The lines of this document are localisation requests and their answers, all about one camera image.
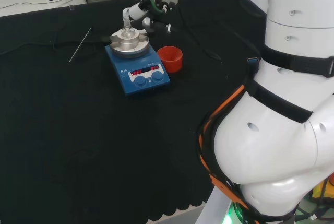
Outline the yellow stop button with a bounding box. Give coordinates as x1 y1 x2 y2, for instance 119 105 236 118
312 173 334 205

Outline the heater with blue base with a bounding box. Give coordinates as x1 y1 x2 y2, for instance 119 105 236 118
104 27 172 98

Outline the thin glass rod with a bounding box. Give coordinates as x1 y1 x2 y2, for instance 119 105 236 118
68 27 93 63

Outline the clear round-bottom glass flask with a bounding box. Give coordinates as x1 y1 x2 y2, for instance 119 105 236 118
120 16 136 40

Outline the black heater power cable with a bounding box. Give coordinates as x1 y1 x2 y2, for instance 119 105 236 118
0 34 112 56

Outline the black bench cloth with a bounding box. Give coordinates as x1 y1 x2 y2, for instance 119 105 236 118
0 0 269 224

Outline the orange ribbed ring cup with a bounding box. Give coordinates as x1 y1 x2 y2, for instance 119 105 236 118
157 45 184 74

